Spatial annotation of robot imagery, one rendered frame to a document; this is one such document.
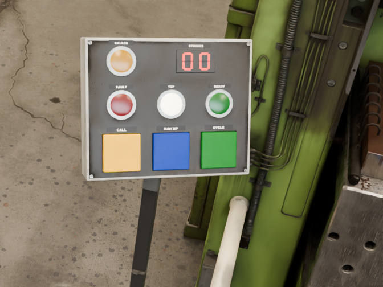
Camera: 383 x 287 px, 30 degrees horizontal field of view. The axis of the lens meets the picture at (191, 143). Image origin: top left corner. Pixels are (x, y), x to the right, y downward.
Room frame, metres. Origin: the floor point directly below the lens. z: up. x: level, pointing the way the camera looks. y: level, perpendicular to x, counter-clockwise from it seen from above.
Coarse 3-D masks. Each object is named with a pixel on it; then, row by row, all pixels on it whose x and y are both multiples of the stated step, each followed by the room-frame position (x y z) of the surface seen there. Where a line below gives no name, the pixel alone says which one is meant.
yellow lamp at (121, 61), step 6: (114, 54) 1.18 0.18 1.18; (120, 54) 1.18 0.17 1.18; (126, 54) 1.19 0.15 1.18; (114, 60) 1.18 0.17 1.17; (120, 60) 1.18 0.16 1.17; (126, 60) 1.18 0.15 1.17; (132, 60) 1.19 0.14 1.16; (114, 66) 1.17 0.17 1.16; (120, 66) 1.17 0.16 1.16; (126, 66) 1.18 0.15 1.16; (120, 72) 1.17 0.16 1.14
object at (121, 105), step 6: (114, 96) 1.14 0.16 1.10; (120, 96) 1.15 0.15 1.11; (126, 96) 1.15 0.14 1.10; (114, 102) 1.14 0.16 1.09; (120, 102) 1.14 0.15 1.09; (126, 102) 1.14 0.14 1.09; (132, 102) 1.15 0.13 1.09; (114, 108) 1.13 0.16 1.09; (120, 108) 1.14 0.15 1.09; (126, 108) 1.14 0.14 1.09; (120, 114) 1.13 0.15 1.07; (126, 114) 1.13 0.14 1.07
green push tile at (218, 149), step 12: (204, 132) 1.17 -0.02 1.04; (216, 132) 1.17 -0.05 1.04; (228, 132) 1.18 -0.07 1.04; (204, 144) 1.15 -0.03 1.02; (216, 144) 1.16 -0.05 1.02; (228, 144) 1.17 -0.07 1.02; (204, 156) 1.14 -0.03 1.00; (216, 156) 1.15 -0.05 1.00; (228, 156) 1.16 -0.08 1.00; (204, 168) 1.13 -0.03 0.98
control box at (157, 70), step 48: (96, 48) 1.18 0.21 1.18; (144, 48) 1.21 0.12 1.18; (192, 48) 1.24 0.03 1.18; (240, 48) 1.27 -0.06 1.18; (96, 96) 1.13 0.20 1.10; (144, 96) 1.16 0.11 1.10; (192, 96) 1.20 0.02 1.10; (240, 96) 1.23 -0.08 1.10; (96, 144) 1.09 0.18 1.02; (144, 144) 1.12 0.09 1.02; (192, 144) 1.15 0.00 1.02; (240, 144) 1.18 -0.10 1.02
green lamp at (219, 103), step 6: (216, 96) 1.21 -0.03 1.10; (222, 96) 1.21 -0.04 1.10; (210, 102) 1.20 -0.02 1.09; (216, 102) 1.20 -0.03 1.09; (222, 102) 1.21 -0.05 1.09; (228, 102) 1.21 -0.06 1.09; (210, 108) 1.20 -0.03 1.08; (216, 108) 1.20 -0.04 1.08; (222, 108) 1.20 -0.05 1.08; (228, 108) 1.21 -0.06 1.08
